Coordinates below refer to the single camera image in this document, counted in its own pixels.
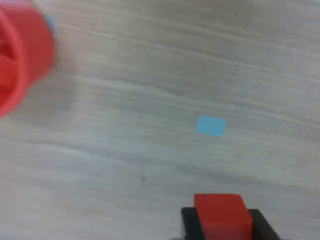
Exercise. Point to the red cube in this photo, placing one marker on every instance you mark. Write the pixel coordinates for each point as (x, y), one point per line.
(220, 215)

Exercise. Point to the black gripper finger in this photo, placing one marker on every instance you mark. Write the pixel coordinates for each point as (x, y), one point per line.
(191, 225)
(262, 227)

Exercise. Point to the red plastic cup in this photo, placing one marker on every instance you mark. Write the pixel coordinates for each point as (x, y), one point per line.
(32, 50)

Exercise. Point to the small tape patch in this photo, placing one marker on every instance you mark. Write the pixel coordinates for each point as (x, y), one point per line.
(210, 126)
(51, 23)

